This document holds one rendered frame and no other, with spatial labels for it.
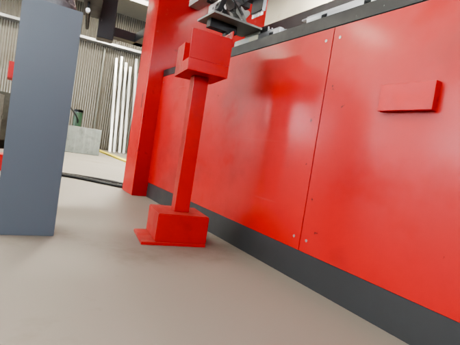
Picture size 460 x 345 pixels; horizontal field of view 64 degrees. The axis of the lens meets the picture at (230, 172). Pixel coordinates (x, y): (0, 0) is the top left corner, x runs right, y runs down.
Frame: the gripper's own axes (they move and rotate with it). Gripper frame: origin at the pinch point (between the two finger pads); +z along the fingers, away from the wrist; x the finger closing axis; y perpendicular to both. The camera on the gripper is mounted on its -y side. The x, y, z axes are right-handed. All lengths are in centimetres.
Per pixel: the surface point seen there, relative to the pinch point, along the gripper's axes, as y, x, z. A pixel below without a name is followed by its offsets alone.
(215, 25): -13.8, -1.5, -5.7
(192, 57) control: -48, -33, -1
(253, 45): -15.0, -24.5, 7.7
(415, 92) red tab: -34, -105, 26
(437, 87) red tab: -33, -110, 25
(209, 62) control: -43, -34, 3
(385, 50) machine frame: -24, -92, 17
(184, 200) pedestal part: -77, -27, 45
